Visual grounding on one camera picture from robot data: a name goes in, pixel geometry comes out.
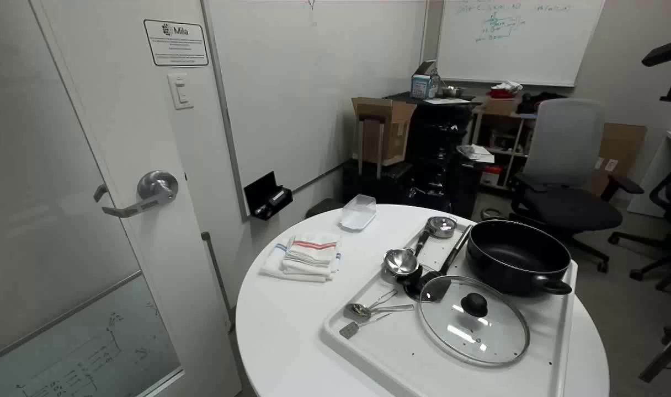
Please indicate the glass lid with black knob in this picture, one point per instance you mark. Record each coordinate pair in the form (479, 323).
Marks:
(473, 304)

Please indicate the stainless steel pot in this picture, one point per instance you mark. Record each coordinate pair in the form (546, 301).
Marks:
(513, 266)

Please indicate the white door with frosted glass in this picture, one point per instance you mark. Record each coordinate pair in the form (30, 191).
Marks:
(115, 112)

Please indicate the clear plastic container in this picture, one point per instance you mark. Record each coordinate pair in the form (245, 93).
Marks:
(357, 212)

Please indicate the black marker tray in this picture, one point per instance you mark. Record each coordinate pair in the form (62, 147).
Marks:
(266, 195)

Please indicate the open cardboard box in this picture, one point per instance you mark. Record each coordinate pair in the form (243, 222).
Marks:
(383, 135)

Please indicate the black cabinet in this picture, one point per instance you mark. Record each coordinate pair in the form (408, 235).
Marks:
(437, 147)

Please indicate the small grey flat piece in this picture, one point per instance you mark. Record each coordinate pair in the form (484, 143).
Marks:
(349, 329)

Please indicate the blue tissue box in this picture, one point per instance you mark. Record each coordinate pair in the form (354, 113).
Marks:
(424, 88)

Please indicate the white paper stack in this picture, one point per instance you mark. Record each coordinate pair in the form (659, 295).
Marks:
(478, 153)

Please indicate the white plastic tray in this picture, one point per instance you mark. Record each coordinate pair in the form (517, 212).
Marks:
(394, 346)

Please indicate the wooden shelf unit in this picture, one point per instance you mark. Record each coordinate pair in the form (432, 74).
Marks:
(506, 119)

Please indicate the red white item pile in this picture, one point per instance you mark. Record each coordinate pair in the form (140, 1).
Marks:
(506, 89)

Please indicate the white printed door sign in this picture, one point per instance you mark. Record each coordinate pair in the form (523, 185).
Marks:
(176, 45)

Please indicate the whiteboard with green writing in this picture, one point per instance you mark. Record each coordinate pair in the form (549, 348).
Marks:
(520, 51)

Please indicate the grey office chair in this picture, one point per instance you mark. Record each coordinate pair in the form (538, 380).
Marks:
(568, 140)

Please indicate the flat cardboard box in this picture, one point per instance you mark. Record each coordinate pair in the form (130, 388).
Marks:
(623, 147)

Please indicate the black stand leg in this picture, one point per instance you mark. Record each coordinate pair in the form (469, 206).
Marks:
(662, 357)

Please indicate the large wall whiteboard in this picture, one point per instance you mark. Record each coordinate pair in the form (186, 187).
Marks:
(313, 89)

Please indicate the white light switch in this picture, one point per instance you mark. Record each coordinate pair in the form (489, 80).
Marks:
(181, 92)

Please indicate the black camera mount head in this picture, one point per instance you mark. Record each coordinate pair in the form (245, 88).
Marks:
(669, 51)

